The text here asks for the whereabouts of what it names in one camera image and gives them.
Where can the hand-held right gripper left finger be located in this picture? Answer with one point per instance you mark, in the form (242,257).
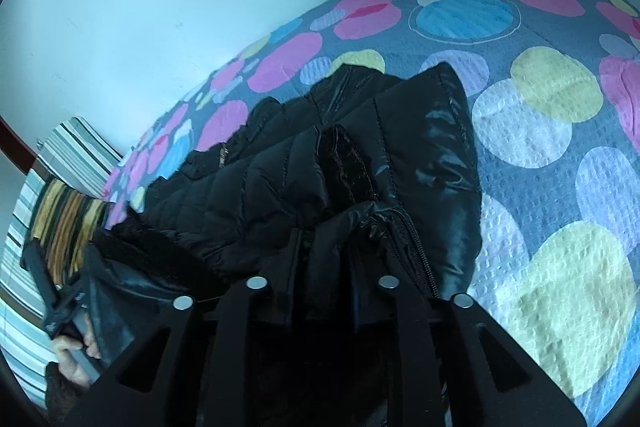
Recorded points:
(250,307)

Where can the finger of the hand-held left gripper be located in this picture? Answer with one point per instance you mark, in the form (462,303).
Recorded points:
(45,277)

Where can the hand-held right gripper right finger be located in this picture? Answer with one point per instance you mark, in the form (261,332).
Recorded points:
(400,307)

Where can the black puffer jacket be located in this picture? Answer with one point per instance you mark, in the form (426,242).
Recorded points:
(400,147)

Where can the person's left forearm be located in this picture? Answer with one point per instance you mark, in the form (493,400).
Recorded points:
(60,397)

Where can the person's left hand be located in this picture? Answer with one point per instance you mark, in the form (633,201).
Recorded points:
(75,362)

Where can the yellow black striped pillow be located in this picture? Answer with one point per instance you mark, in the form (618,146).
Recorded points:
(65,227)

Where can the striped padded headboard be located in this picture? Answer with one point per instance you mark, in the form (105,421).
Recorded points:
(75,147)

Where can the brown wooden door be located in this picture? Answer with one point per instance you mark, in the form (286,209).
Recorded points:
(15,147)

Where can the polka dot bedspread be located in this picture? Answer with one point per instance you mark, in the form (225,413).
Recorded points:
(525,157)

